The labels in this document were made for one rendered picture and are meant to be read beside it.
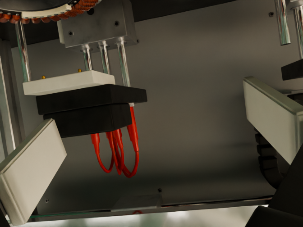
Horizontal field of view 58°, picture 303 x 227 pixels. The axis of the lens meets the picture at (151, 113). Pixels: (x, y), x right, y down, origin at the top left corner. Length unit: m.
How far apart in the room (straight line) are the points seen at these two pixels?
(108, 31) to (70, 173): 0.27
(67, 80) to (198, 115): 0.25
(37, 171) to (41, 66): 0.35
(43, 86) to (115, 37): 0.12
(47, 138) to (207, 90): 0.29
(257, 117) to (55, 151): 0.13
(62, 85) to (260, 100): 0.14
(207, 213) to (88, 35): 0.23
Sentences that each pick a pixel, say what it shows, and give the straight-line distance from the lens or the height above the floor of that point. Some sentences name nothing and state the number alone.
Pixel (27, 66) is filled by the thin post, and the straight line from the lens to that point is 0.30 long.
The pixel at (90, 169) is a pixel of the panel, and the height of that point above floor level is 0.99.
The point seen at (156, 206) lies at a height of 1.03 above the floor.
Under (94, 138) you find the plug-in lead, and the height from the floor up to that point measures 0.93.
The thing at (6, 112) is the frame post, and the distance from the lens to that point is 0.46.
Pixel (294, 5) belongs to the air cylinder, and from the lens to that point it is 0.34.
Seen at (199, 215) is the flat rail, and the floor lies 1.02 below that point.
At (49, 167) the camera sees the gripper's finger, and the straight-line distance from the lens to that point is 0.18.
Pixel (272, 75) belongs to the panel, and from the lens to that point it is 0.44.
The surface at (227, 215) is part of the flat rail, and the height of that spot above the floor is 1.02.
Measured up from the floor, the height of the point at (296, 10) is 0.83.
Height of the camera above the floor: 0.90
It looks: 1 degrees up
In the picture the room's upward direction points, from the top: 171 degrees clockwise
